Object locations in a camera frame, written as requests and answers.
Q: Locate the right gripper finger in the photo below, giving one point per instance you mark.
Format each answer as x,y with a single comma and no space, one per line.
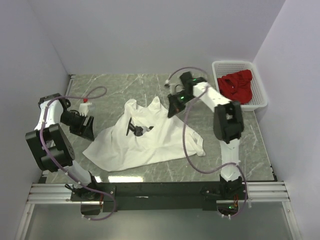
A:
173,108
180,106

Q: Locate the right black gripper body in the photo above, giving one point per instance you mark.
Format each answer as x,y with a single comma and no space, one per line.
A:
183,96

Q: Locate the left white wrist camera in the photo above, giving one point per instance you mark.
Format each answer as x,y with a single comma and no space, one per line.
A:
85,107

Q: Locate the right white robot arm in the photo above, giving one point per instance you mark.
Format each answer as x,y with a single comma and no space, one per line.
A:
228,126

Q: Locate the red t shirt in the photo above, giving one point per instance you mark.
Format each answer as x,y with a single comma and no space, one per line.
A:
237,86

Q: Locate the black base beam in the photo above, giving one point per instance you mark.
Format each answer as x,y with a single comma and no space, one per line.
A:
142,196

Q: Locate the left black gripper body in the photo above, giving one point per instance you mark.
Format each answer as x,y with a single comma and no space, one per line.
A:
67,118

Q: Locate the white t shirt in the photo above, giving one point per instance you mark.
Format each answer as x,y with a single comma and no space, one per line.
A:
143,136

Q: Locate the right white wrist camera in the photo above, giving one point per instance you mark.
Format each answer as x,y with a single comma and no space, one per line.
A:
171,86

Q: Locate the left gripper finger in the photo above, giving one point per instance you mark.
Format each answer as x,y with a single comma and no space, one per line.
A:
76,129
87,128

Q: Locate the white plastic basket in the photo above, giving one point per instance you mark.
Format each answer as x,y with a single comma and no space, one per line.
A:
222,68

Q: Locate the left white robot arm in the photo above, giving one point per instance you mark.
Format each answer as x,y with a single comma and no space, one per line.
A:
50,146

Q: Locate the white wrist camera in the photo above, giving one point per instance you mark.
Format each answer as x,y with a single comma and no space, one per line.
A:
171,86
85,107

